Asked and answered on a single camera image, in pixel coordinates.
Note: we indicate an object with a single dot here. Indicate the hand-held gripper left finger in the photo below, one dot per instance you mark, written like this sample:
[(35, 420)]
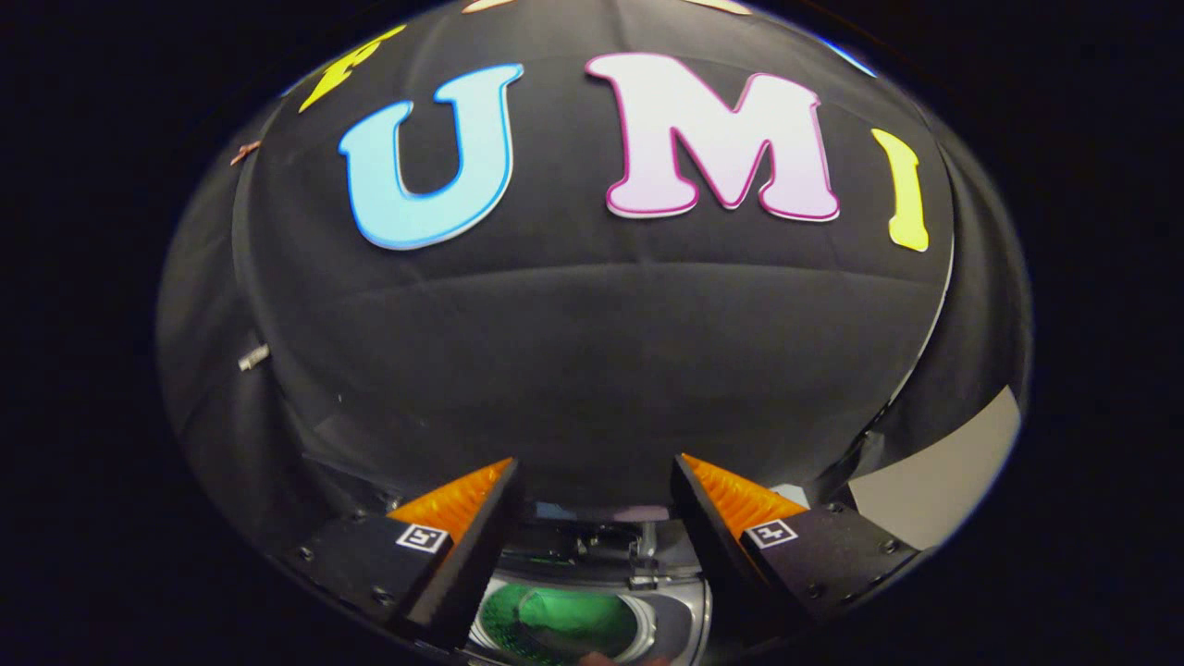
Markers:
[(472, 564)]

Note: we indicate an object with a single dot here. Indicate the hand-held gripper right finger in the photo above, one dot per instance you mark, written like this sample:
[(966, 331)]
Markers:
[(717, 546)]

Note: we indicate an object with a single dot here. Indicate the grey washing machine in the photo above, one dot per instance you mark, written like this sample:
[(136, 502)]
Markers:
[(680, 620)]

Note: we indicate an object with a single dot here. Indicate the green polo shirt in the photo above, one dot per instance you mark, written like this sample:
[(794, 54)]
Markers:
[(573, 615)]

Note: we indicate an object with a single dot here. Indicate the black backdrop cloth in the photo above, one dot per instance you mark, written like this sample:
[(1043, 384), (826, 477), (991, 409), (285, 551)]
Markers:
[(573, 370)]

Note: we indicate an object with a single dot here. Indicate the grey beige cabinet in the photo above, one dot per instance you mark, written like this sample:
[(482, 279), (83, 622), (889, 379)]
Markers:
[(934, 481)]

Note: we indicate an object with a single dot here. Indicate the silver clip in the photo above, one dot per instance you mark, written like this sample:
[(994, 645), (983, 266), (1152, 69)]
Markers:
[(253, 357)]

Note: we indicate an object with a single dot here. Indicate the copper clip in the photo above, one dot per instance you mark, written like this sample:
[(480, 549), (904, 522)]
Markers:
[(245, 153)]

